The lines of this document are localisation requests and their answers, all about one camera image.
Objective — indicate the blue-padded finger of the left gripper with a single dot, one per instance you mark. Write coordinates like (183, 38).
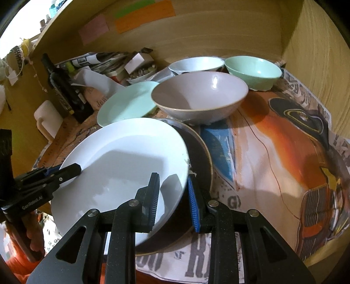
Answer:
(37, 174)

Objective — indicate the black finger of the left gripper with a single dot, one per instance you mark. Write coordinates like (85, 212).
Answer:
(63, 175)

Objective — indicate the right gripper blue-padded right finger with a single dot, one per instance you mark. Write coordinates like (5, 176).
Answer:
(212, 216)

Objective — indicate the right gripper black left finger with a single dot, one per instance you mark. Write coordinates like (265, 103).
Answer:
(135, 215)

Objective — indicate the white ceramic plate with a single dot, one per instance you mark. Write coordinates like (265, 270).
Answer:
(116, 161)

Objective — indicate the mint green plate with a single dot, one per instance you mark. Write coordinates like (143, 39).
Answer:
(132, 102)

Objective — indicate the large grey-pink bowl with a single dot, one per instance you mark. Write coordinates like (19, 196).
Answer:
(200, 98)

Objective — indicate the white bowl with black spots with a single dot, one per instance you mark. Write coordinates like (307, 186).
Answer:
(196, 64)

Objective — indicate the person's left hand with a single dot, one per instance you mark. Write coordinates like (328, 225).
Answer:
(30, 243)

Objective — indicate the cream ceramic mug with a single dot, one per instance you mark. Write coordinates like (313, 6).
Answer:
(48, 120)

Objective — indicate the dark wine bottle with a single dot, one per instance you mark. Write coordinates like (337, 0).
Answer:
(70, 96)

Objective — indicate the printed newspaper table covering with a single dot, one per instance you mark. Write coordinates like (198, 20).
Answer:
(273, 154)

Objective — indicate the grey folded paper sheet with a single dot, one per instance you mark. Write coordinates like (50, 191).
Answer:
(105, 85)

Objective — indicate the stack of newspapers and books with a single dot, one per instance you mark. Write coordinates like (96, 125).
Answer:
(102, 63)

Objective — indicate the small bowl of glass marbles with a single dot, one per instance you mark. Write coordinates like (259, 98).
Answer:
(141, 74)

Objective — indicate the small white cardboard box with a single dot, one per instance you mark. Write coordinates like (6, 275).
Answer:
(139, 60)

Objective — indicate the mint green bowl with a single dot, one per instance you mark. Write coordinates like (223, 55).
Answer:
(259, 74)

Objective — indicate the pink sticky note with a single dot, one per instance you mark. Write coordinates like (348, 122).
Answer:
(93, 29)

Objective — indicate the green sticky note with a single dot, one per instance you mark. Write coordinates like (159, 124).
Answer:
(133, 7)

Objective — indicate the orange sticky note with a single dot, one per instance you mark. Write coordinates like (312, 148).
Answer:
(154, 12)

